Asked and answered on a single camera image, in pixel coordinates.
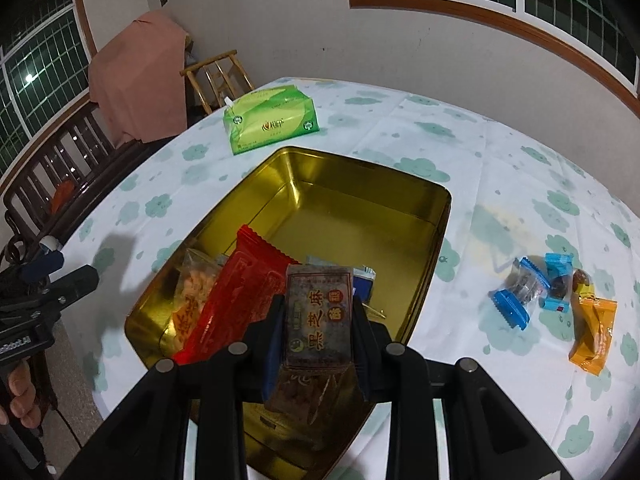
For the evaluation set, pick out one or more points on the orange item on bench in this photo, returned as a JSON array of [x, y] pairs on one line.
[[62, 195]]

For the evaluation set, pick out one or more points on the bamboo chair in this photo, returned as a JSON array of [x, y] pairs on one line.
[[217, 77]]

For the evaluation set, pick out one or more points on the dark wooden bench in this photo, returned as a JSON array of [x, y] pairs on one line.
[[75, 160]]

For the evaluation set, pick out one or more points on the side barred window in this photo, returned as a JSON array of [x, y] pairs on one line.
[[40, 70]]

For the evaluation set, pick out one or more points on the red snack packet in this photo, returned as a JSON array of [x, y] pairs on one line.
[[245, 290]]

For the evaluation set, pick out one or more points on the wooden chair with pink cloth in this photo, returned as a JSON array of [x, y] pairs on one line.
[[137, 75]]

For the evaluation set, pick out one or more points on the white and blue roll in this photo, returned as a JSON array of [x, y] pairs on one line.
[[50, 242]]

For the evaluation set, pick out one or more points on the clear sesame brittle packet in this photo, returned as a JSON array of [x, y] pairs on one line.
[[317, 320]]

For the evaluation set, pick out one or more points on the clear orange-print snack packet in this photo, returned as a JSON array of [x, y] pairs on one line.
[[192, 295]]

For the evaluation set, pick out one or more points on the small yellow candy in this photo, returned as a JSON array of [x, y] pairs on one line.
[[582, 282]]

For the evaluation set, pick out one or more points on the maroon and gold tin box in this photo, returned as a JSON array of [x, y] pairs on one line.
[[350, 220]]

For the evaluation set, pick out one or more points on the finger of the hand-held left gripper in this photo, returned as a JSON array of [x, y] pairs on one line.
[[75, 282], [45, 262]]

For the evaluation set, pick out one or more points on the orange snack packet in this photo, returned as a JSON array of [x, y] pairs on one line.
[[595, 335]]

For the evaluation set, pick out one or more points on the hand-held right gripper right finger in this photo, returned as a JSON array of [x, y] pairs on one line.
[[362, 360]]

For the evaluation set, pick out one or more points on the person's left hand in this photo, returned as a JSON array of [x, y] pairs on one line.
[[22, 395]]

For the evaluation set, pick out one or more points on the green tissue pack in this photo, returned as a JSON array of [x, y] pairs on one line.
[[272, 120]]

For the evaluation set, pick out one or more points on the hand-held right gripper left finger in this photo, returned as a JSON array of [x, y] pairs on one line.
[[272, 355]]

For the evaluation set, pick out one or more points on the blue cracker packet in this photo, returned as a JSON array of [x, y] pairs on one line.
[[362, 282]]

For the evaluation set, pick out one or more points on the blue dark candy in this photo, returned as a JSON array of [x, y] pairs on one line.
[[557, 282]]

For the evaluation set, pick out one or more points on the blue silver candy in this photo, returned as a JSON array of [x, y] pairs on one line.
[[520, 290]]

